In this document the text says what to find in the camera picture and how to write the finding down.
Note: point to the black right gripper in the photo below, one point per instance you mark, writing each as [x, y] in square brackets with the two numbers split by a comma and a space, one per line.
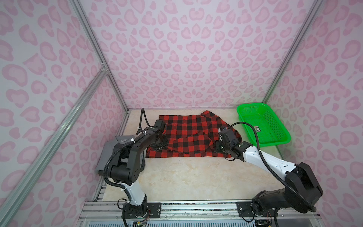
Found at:
[216, 146]

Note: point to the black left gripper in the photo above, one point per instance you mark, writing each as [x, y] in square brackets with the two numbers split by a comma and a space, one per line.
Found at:
[166, 141]

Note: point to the red black plaid shirt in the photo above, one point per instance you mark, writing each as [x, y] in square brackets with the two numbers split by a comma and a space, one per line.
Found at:
[190, 136]

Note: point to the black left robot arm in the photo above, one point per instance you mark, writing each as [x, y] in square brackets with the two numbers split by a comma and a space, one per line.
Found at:
[124, 165]

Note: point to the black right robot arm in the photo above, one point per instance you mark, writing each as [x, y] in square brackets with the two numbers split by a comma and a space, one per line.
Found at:
[301, 190]

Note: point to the green plastic basket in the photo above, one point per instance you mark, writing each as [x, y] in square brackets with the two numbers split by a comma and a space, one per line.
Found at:
[269, 128]

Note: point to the folded grey shirt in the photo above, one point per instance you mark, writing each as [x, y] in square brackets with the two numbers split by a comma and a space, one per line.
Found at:
[108, 150]

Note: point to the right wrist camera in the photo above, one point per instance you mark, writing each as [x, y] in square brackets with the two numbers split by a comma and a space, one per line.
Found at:
[228, 137]

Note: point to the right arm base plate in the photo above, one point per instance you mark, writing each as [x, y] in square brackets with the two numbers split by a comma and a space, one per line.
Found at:
[249, 209]

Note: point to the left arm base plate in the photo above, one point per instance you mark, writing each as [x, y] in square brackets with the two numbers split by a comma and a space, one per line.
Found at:
[146, 210]

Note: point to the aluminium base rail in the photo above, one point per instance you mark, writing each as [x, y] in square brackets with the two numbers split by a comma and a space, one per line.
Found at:
[207, 213]

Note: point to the aluminium left corner post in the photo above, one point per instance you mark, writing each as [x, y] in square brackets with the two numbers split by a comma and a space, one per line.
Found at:
[84, 21]

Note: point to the aluminium corner frame post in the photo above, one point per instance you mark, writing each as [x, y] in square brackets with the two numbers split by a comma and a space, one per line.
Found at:
[312, 14]

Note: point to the aluminium diagonal frame bar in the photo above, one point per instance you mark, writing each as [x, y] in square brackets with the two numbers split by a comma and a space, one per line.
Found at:
[16, 198]

